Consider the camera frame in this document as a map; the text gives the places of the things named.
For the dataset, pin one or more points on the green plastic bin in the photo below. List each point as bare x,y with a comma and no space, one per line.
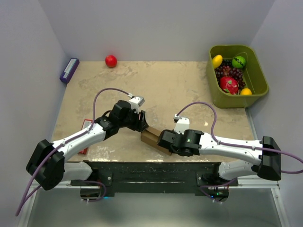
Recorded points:
253,77

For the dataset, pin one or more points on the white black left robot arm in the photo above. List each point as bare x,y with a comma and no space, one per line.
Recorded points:
49,163

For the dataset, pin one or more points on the yellow lemon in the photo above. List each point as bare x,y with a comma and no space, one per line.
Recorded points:
217,61

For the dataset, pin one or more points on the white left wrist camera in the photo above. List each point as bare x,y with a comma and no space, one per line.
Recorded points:
136,102

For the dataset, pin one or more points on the red dragon fruit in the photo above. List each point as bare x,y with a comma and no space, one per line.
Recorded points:
229,85

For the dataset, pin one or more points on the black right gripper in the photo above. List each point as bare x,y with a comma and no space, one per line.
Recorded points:
173,132

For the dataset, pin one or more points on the aluminium rail frame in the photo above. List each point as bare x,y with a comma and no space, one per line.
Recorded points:
50,162

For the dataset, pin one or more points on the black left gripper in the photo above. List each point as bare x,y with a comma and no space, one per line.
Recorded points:
140,125

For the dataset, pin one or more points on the small orange fruit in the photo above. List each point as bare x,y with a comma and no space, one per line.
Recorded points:
246,91

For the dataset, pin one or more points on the purple rectangular box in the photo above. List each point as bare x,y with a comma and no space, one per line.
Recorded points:
69,70

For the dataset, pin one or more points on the dark red grapes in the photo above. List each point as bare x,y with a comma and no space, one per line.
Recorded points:
226,69

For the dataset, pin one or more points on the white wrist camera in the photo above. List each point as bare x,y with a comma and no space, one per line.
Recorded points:
136,102
182,124

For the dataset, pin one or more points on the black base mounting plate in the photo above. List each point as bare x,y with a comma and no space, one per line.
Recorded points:
155,177

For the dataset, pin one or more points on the red tomato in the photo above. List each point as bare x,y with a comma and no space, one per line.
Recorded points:
111,61

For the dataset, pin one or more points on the green striped toy ball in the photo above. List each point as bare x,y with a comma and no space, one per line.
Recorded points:
239,62

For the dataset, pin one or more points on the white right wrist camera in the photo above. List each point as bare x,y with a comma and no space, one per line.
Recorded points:
182,124

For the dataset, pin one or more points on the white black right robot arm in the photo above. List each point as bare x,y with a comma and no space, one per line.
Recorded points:
251,157

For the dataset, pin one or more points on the brown cardboard box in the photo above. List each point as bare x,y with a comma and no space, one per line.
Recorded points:
150,137

